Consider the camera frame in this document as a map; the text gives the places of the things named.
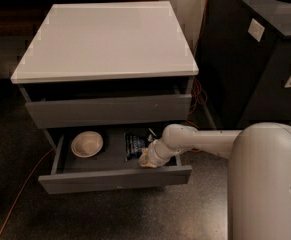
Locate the grey three-drawer cabinet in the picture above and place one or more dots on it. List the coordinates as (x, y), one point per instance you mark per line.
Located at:
(90, 51)

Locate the white bowl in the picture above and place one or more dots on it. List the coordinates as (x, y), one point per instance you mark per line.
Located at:
(87, 144)

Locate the blue chip bag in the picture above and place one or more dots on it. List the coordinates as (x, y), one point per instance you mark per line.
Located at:
(135, 144)

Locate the grey top drawer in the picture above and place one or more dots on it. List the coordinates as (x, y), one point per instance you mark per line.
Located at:
(109, 111)

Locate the grey drawer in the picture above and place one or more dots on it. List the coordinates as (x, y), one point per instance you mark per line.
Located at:
(109, 111)
(109, 169)

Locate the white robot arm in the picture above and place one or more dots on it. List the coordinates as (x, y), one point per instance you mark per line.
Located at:
(259, 173)

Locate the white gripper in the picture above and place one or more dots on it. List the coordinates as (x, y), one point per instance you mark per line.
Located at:
(156, 155)

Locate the white label on bin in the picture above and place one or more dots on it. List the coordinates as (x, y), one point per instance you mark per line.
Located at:
(256, 30)

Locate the black trash bin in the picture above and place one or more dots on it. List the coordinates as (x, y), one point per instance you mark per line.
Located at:
(244, 79)

